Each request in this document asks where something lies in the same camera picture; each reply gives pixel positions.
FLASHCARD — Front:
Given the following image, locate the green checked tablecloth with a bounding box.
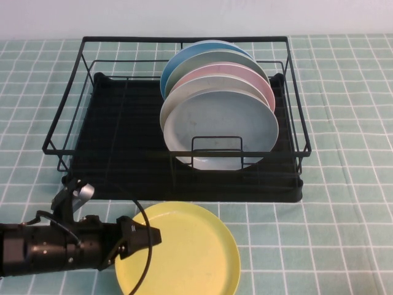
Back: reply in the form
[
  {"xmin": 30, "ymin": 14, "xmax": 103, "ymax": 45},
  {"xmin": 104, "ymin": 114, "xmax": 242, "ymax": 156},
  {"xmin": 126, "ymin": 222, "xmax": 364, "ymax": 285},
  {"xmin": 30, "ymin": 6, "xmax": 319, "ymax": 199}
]
[{"xmin": 0, "ymin": 34, "xmax": 393, "ymax": 295}]

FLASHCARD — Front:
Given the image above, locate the black wire dish rack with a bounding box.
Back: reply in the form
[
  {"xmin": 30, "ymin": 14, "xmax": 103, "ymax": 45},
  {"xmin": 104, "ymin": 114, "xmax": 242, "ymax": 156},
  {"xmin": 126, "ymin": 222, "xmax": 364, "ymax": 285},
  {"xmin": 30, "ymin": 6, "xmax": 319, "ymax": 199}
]
[{"xmin": 41, "ymin": 36, "xmax": 313, "ymax": 187}]

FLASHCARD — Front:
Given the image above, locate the blue plate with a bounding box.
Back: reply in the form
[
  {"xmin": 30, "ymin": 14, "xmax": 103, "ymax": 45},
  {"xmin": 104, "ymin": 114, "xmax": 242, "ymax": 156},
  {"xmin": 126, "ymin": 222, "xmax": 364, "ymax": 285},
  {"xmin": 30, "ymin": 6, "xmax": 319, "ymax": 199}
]
[{"xmin": 160, "ymin": 39, "xmax": 255, "ymax": 101}]

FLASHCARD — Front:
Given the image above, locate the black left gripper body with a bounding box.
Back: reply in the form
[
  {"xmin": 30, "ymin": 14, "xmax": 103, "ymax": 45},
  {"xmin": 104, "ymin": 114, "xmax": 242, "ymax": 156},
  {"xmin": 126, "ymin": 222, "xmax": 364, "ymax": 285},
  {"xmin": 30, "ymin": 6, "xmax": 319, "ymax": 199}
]
[{"xmin": 78, "ymin": 214, "xmax": 123, "ymax": 272}]

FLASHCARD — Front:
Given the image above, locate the short black arm cable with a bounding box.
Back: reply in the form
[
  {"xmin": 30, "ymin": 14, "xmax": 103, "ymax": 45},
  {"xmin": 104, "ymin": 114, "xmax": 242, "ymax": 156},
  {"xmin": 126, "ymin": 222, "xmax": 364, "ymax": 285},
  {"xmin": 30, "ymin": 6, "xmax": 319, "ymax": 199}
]
[{"xmin": 23, "ymin": 210, "xmax": 82, "ymax": 247}]

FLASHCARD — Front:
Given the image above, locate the pale blue-grey plate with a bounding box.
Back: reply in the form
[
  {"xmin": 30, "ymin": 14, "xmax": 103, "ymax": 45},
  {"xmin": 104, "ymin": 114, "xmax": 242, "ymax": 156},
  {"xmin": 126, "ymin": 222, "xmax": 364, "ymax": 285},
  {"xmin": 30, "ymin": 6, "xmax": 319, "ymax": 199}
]
[{"xmin": 163, "ymin": 89, "xmax": 280, "ymax": 171}]

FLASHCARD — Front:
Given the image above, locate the pink plate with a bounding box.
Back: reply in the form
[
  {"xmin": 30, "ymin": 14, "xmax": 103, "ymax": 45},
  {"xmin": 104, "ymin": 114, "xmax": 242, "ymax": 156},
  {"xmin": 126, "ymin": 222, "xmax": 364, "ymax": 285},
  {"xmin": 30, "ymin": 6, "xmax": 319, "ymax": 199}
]
[{"xmin": 168, "ymin": 62, "xmax": 276, "ymax": 111}]

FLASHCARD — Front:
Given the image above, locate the yellow plate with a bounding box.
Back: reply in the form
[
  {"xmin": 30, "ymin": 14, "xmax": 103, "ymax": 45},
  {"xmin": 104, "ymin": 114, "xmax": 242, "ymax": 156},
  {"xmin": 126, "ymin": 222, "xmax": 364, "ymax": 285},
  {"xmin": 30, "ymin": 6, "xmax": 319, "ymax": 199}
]
[{"xmin": 114, "ymin": 202, "xmax": 241, "ymax": 295}]

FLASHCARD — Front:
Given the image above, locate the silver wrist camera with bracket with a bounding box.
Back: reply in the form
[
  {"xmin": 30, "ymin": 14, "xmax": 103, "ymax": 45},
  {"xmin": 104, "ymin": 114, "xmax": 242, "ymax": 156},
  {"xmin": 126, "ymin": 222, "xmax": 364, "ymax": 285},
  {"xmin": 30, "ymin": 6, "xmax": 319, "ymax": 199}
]
[{"xmin": 51, "ymin": 177, "xmax": 95, "ymax": 224}]

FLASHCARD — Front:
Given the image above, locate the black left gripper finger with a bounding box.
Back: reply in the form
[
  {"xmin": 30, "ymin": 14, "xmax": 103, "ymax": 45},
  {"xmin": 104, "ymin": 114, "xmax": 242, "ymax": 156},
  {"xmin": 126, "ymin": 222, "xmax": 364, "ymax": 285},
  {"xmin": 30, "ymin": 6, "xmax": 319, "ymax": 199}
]
[{"xmin": 116, "ymin": 216, "xmax": 163, "ymax": 259}]

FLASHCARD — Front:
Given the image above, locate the beige plate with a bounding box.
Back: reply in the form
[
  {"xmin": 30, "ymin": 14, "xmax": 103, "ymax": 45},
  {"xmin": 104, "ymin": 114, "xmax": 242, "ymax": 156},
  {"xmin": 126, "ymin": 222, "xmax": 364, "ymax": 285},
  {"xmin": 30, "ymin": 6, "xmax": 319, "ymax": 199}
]
[{"xmin": 159, "ymin": 76, "xmax": 271, "ymax": 133}]

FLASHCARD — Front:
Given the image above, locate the long black camera cable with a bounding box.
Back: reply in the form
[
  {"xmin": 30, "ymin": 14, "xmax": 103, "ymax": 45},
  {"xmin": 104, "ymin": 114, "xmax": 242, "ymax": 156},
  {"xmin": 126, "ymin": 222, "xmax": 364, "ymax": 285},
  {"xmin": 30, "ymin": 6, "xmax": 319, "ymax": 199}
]
[{"xmin": 90, "ymin": 180, "xmax": 154, "ymax": 295}]

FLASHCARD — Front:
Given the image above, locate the grey-green plate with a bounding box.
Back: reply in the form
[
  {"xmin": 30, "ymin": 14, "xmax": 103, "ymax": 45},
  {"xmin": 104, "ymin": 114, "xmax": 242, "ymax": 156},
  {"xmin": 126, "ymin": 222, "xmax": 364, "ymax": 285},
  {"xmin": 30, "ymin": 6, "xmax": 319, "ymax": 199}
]
[{"xmin": 165, "ymin": 50, "xmax": 270, "ymax": 99}]

